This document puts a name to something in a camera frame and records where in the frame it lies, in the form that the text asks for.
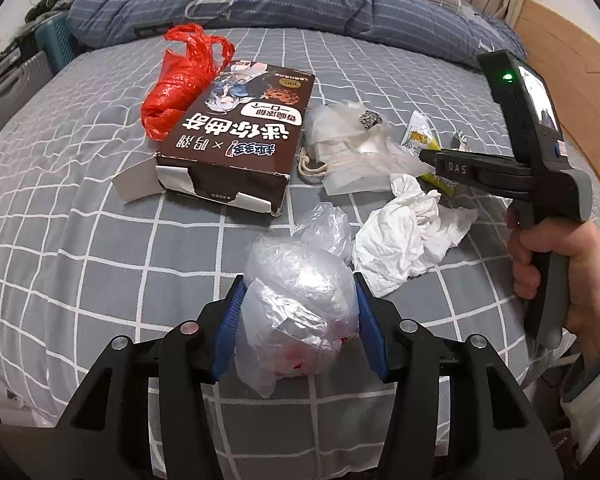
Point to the yellow snack wrapper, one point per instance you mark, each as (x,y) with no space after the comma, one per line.
(420,135)

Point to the grey suitcase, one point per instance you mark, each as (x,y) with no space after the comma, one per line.
(15,95)

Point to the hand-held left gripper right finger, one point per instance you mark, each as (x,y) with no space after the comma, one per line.
(372,332)

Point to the person's right hand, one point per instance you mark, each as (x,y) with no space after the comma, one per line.
(597,280)

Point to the wooden headboard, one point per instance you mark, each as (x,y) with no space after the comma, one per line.
(575,60)

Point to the small silver foil scrap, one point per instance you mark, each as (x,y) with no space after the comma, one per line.
(460,140)

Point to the pile of small household items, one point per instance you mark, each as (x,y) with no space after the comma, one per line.
(30,20)

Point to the teal suitcase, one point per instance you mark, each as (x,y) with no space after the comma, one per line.
(60,42)

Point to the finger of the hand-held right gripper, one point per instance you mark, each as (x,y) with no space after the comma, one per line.
(460,167)

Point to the clear plastic bag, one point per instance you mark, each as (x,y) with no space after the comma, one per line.
(300,300)

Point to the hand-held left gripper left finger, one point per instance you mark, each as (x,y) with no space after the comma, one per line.
(227,325)

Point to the red plastic bag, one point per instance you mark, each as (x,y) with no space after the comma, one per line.
(175,90)

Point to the brown cookie box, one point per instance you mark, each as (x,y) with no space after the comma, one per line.
(240,145)

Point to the bed with grey checked sheet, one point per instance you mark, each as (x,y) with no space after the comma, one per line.
(105,260)

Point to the white tissue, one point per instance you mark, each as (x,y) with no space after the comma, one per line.
(405,240)

